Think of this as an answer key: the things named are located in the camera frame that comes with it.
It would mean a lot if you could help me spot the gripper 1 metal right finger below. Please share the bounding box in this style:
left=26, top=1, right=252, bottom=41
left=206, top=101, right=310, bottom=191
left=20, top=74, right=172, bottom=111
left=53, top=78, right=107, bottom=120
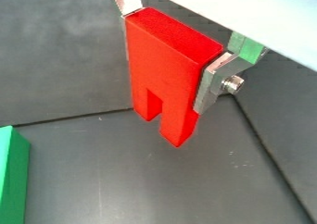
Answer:
left=192, top=31, right=268, bottom=115

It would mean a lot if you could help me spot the tall red double-square block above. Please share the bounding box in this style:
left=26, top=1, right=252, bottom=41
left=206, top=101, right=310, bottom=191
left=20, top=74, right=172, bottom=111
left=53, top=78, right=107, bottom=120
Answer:
left=125, top=7, right=223, bottom=147

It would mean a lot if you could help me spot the green shape-sorter board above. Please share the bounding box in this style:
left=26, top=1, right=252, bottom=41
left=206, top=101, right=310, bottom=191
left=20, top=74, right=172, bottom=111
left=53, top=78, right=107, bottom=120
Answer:
left=0, top=126, right=29, bottom=224

